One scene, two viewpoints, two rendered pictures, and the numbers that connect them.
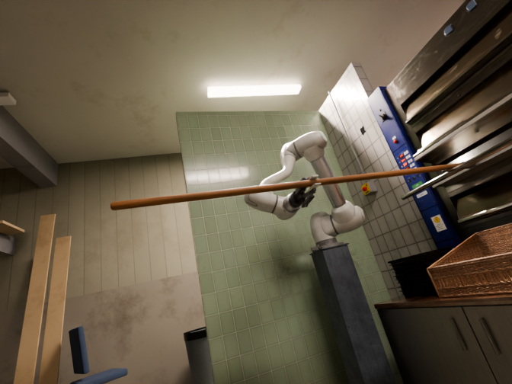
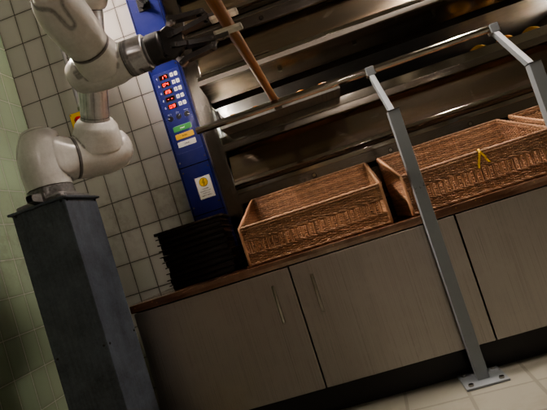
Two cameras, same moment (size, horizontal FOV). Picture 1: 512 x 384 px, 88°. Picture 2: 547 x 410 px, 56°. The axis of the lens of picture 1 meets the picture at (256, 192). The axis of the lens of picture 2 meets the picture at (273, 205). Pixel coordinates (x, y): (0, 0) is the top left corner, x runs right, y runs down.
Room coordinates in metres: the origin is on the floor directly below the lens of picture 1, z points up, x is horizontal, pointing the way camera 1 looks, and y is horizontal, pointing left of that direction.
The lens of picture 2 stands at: (0.57, 0.86, 0.68)
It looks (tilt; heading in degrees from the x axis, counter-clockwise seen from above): 3 degrees up; 296
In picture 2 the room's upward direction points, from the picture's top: 18 degrees counter-clockwise
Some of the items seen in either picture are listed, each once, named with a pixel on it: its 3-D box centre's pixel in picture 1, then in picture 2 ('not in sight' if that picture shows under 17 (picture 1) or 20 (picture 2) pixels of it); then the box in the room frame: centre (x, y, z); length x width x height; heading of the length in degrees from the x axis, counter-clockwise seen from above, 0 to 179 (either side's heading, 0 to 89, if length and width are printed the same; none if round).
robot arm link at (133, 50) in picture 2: (293, 202); (138, 54); (1.31, -0.17, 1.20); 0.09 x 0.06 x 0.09; 110
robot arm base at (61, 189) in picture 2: (324, 245); (49, 197); (2.00, -0.40, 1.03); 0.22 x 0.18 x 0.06; 106
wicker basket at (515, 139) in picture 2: not in sight; (459, 162); (0.81, -1.31, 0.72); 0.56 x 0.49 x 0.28; 21
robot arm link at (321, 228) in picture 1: (322, 226); (44, 159); (2.00, -0.42, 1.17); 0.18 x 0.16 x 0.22; 63
